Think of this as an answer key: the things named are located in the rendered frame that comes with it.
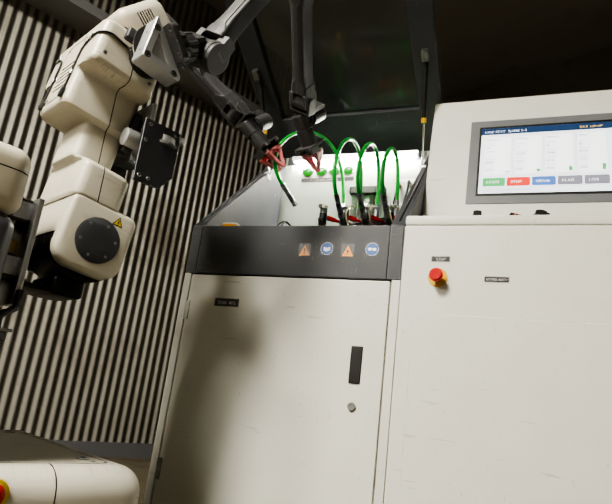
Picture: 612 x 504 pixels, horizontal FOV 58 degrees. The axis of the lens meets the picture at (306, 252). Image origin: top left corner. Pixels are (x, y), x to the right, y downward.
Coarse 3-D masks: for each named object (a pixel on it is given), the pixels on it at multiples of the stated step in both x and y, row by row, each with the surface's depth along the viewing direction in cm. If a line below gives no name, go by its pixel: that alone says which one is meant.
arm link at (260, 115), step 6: (240, 102) 189; (240, 108) 188; (246, 108) 190; (246, 114) 188; (252, 114) 193; (258, 114) 195; (264, 114) 196; (240, 120) 190; (258, 120) 193; (264, 120) 194; (270, 120) 196; (234, 126) 193; (264, 126) 194; (270, 126) 198
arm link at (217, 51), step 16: (240, 0) 139; (256, 0) 140; (224, 16) 137; (240, 16) 138; (208, 32) 138; (224, 32) 135; (240, 32) 140; (208, 48) 132; (224, 48) 135; (208, 64) 133; (224, 64) 137
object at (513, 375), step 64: (448, 128) 195; (448, 192) 182; (448, 256) 149; (512, 256) 143; (576, 256) 137; (448, 320) 144; (512, 320) 138; (576, 320) 133; (448, 384) 139; (512, 384) 134; (576, 384) 129; (448, 448) 135; (512, 448) 130; (576, 448) 125
